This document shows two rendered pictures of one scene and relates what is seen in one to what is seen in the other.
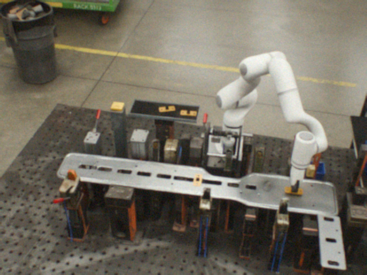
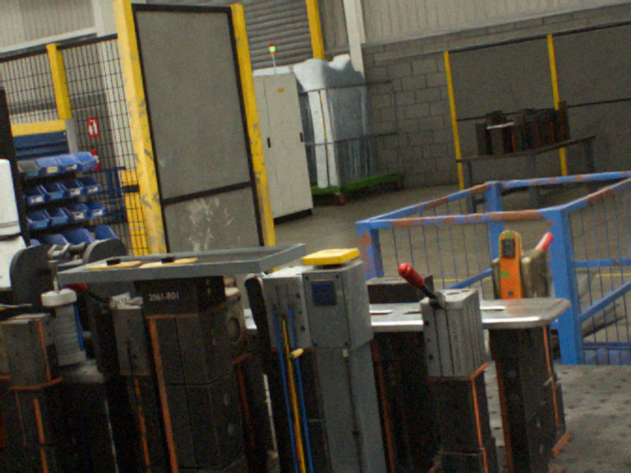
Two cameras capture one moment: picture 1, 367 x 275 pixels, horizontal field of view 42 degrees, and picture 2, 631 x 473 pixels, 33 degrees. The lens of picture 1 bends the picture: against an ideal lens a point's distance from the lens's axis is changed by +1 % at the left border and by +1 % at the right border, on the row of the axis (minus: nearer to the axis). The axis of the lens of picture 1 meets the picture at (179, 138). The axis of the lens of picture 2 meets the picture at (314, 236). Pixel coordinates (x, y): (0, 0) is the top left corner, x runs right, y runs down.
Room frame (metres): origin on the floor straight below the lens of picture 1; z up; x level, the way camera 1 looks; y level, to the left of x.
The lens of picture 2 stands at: (3.49, 0.82, 1.35)
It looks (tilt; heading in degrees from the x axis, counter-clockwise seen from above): 6 degrees down; 200
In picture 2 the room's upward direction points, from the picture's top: 8 degrees counter-clockwise
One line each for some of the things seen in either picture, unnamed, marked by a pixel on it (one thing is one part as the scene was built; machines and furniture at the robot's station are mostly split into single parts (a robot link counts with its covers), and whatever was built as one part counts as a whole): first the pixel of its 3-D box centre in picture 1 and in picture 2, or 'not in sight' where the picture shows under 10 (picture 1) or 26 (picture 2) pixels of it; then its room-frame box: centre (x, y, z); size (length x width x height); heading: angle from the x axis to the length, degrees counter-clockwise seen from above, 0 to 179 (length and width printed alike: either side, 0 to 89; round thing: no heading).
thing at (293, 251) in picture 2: (164, 110); (179, 264); (2.06, 0.08, 1.16); 0.37 x 0.14 x 0.02; 81
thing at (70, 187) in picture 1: (74, 209); (528, 352); (1.60, 0.52, 0.88); 0.15 x 0.11 x 0.36; 171
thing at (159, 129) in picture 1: (165, 144); (202, 412); (2.06, 0.08, 0.92); 0.10 x 0.08 x 0.45; 81
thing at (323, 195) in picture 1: (193, 181); (206, 320); (1.69, -0.07, 1.00); 1.38 x 0.22 x 0.02; 81
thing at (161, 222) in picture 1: (156, 196); not in sight; (1.72, 0.12, 0.84); 0.13 x 0.11 x 0.29; 171
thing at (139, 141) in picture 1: (141, 164); (311, 393); (1.91, 0.21, 0.90); 0.13 x 0.10 x 0.41; 171
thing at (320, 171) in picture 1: (313, 172); not in sight; (2.03, -0.78, 0.74); 0.11 x 0.10 x 0.09; 81
